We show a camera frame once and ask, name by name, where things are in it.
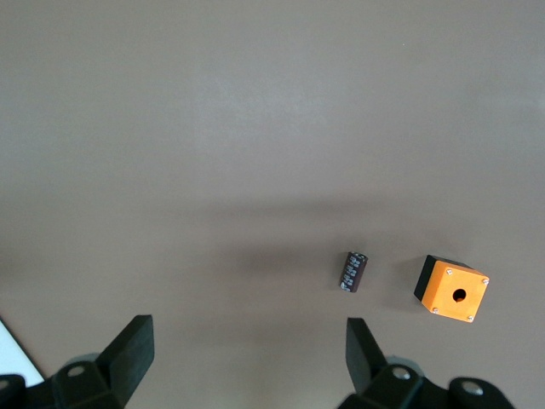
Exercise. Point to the small black connector block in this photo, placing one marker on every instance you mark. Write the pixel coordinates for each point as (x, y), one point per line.
(353, 272)

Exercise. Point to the white drawer cabinet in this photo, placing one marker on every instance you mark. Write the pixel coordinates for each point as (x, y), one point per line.
(13, 358)

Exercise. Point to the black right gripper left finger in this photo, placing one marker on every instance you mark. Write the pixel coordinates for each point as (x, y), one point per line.
(123, 362)

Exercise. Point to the orange button enclosure box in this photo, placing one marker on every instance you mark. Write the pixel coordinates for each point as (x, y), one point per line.
(440, 298)

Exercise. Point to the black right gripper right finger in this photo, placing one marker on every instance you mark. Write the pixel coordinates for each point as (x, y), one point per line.
(366, 366)

